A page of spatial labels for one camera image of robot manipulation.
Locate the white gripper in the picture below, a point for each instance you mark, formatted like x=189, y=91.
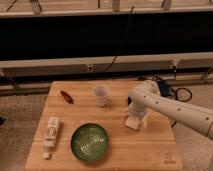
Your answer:
x=135, y=116

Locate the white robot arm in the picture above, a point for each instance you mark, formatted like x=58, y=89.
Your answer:
x=144, y=96

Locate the white tube with cap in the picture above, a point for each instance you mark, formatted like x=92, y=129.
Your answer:
x=50, y=136

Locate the blue box on floor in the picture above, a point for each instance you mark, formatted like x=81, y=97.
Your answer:
x=164, y=88

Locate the black rectangular block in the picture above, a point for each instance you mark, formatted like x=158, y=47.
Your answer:
x=129, y=100

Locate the translucent plastic cup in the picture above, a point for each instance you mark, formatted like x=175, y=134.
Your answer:
x=101, y=93

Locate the white sponge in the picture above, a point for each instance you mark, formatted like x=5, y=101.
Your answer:
x=132, y=122

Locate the red chili pepper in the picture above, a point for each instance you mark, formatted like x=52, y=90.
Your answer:
x=67, y=97

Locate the green ceramic bowl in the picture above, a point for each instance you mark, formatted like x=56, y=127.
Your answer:
x=89, y=142

